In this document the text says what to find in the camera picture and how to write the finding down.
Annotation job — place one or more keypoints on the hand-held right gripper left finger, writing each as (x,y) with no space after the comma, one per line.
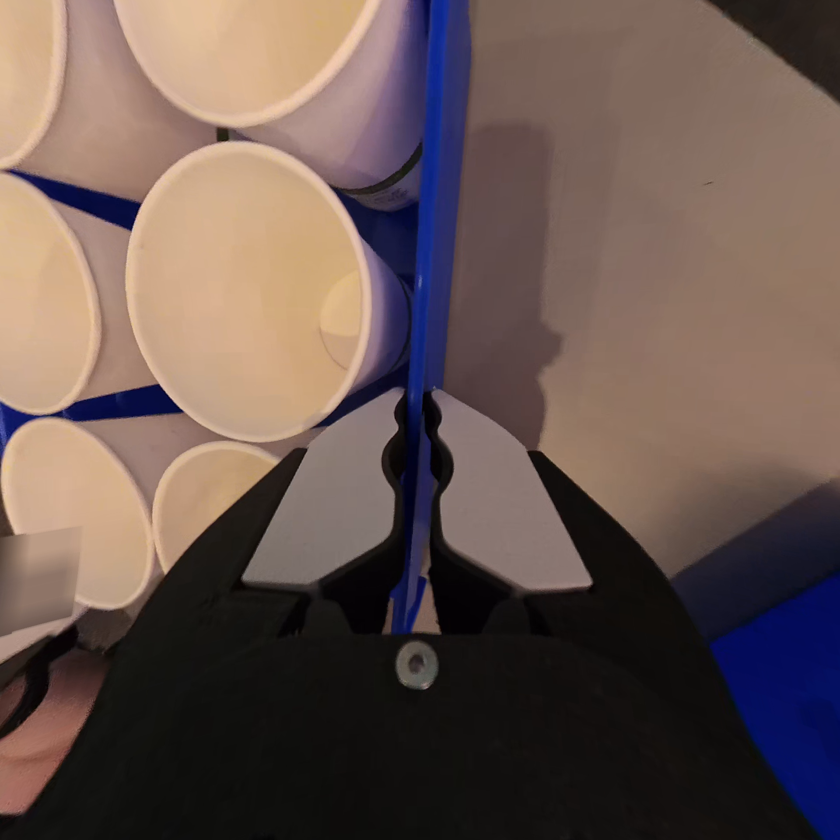
(321,518)

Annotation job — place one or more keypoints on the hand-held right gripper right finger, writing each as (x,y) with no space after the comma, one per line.
(512,518)

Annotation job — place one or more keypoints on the person's left hand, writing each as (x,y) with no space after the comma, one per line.
(65,709)

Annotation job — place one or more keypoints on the blue plastic bin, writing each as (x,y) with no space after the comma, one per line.
(436,197)
(774,689)

